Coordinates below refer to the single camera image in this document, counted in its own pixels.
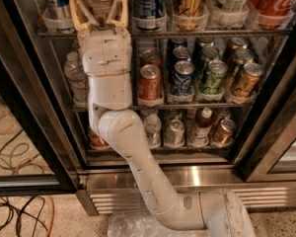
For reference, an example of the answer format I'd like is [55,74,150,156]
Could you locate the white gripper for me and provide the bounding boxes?
[69,0,132,77]

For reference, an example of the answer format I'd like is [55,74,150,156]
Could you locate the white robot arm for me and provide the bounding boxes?
[69,0,256,237]

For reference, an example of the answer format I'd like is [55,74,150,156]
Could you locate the front clear water bottle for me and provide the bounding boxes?
[63,51,89,108]

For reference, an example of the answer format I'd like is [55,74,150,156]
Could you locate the bottom small water bottle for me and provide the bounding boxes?
[144,114,162,149]

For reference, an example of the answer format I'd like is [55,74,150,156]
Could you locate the bottom brown drink bottle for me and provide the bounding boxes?
[187,108,212,148]

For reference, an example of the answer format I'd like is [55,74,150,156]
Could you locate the red cola bottle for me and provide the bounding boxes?
[250,0,295,30]

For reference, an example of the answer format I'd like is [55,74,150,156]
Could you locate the blue tall can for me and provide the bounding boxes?
[133,0,164,31]

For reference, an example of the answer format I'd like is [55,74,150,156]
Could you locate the rear orange soda can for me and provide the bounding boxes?
[140,49,162,67]

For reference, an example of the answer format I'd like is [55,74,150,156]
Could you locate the orange soda can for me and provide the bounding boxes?
[140,49,162,67]
[138,64,162,101]

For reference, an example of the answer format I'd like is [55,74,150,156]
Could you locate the rear blue soda can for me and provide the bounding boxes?
[167,38,187,49]

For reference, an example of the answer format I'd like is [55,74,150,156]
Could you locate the blue soda can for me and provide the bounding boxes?
[167,38,187,49]
[170,60,194,96]
[172,45,191,64]

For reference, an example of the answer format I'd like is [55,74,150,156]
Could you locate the front orange soda can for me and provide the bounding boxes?
[138,64,162,101]

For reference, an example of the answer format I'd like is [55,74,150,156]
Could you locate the gold tall can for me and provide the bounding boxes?
[173,0,206,31]

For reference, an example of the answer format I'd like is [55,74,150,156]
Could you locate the middle blue soda can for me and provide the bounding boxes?
[172,45,191,64]

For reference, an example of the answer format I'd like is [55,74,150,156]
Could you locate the rear green soda can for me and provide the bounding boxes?
[194,37,215,48]

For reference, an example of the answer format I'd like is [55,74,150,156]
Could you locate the green soda can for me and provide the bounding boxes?
[197,45,220,67]
[199,60,228,95]
[194,37,215,48]

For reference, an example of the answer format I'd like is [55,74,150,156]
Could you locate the front blue soda can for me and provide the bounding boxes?
[170,60,194,96]

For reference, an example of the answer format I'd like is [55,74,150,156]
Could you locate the middle green soda can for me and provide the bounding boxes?
[197,45,220,67]

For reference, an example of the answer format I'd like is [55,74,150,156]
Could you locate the bottom front red can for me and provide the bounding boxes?
[88,128,110,150]

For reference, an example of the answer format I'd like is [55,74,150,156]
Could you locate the front green soda can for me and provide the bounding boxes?
[199,60,228,95]

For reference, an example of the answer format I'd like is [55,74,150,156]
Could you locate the rear gold soda can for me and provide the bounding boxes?
[224,37,248,54]

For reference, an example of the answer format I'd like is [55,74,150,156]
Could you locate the gold soda can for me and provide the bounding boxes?
[224,37,248,54]
[228,48,254,71]
[230,62,264,98]

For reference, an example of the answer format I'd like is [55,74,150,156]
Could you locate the bottom silver can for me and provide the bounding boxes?
[165,119,185,148]

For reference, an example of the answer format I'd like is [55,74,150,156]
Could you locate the middle gold soda can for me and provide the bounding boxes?
[228,48,254,71]

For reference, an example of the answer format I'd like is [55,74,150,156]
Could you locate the front gold soda can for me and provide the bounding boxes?
[230,62,264,98]

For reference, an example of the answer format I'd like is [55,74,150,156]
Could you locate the bottom bronze can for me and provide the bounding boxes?
[212,118,236,147]

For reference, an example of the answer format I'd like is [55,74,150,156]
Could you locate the clear plastic bag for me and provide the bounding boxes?
[107,210,208,237]

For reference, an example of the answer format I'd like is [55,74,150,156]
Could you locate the orange floor cable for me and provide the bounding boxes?
[0,104,56,237]

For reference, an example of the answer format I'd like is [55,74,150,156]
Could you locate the black floor cables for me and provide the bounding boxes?
[0,128,49,237]

